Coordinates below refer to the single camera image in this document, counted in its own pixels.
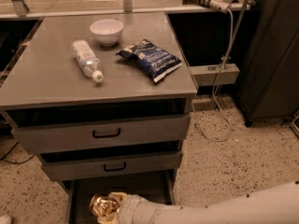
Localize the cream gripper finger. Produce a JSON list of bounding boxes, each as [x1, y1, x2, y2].
[[108, 192, 128, 204], [97, 213, 119, 224]]

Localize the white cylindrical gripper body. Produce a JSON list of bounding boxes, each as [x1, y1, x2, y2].
[[118, 195, 156, 224]]

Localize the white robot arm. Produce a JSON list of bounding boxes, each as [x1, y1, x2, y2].
[[97, 181, 299, 224]]

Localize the bottom grey open drawer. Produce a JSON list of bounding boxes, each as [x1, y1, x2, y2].
[[65, 171, 175, 224]]

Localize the grey drawer cabinet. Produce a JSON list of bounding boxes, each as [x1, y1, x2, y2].
[[1, 16, 196, 224]]

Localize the middle grey drawer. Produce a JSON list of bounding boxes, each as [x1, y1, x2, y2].
[[42, 151, 181, 181]]

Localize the top grey drawer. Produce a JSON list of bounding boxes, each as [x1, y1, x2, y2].
[[12, 115, 190, 154]]

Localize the grey back counter shelf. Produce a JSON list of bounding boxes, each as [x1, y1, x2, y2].
[[0, 0, 257, 20]]

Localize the white object bottom left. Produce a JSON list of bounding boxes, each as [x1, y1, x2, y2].
[[0, 214, 12, 224]]

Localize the clear plastic water bottle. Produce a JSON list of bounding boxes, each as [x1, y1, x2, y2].
[[71, 40, 104, 83]]

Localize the blue chip bag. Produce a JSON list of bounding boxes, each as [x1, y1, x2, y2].
[[118, 39, 182, 83]]

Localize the white ceramic bowl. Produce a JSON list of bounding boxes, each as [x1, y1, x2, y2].
[[90, 19, 123, 47]]

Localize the dark cabinet on right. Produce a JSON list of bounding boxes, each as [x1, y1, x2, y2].
[[236, 0, 299, 127]]

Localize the white round plug device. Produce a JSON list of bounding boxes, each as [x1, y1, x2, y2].
[[209, 0, 230, 14]]

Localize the black middle drawer handle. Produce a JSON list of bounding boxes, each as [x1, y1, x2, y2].
[[103, 161, 127, 173]]

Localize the black drawer handle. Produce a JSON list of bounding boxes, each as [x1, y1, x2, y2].
[[103, 161, 127, 173], [92, 128, 121, 139]]

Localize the black top drawer handle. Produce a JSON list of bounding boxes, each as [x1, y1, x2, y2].
[[92, 128, 121, 139]]

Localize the black cable on floor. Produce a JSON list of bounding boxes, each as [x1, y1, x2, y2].
[[0, 141, 36, 165]]

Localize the grey metal bracket block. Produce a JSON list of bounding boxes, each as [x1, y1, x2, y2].
[[190, 63, 240, 87]]

